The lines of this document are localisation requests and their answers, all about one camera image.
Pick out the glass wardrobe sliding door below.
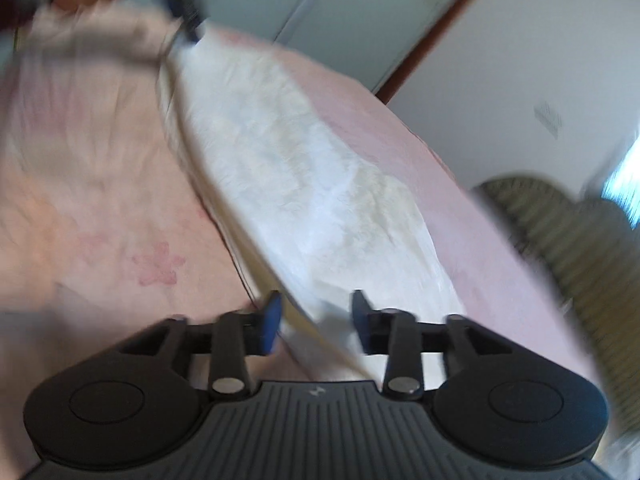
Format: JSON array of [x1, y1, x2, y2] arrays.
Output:
[[201, 0, 456, 92]]

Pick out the olive tufted headboard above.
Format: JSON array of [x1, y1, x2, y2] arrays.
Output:
[[477, 176, 639, 434]]

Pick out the white textured pants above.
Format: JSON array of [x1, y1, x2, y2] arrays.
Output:
[[159, 34, 463, 381]]

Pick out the window with frame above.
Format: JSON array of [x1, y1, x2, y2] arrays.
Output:
[[601, 140, 640, 229]]

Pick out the pink bed blanket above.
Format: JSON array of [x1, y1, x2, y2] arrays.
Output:
[[1, 6, 598, 479]]

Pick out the brown wooden door frame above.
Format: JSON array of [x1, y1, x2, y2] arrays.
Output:
[[375, 0, 474, 105]]

